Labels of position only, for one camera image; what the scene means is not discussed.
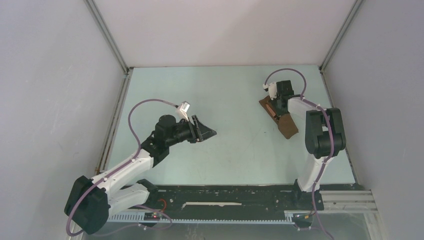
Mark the brown cloth napkin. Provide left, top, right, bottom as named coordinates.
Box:
left=258, top=96, right=299, bottom=140

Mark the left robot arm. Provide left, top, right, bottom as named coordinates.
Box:
left=64, top=115, right=217, bottom=237

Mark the left controller board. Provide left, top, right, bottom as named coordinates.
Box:
left=143, top=212, right=162, bottom=221

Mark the white cable duct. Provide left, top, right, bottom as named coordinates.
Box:
left=105, top=211, right=296, bottom=224

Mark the aluminium frame post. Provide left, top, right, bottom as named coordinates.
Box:
left=319, top=0, right=366, bottom=74
left=84, top=0, right=130, bottom=75

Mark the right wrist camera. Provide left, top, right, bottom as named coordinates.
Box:
left=262, top=80, right=294, bottom=100

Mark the left aluminium frame post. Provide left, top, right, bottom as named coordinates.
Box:
left=84, top=0, right=130, bottom=75

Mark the controller board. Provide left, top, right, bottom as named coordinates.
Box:
left=143, top=212, right=162, bottom=221
left=293, top=214, right=314, bottom=221

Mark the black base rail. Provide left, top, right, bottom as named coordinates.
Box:
left=145, top=185, right=324, bottom=222

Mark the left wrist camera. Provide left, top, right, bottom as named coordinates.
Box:
left=175, top=101, right=191, bottom=122

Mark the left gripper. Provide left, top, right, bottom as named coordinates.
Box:
left=166, top=115, right=216, bottom=147

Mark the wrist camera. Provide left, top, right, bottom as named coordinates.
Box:
left=262, top=80, right=294, bottom=100
left=175, top=101, right=191, bottom=122

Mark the right aluminium frame post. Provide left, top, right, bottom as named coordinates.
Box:
left=319, top=0, right=366, bottom=74

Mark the right controller board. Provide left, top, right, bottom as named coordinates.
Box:
left=293, top=214, right=314, bottom=221

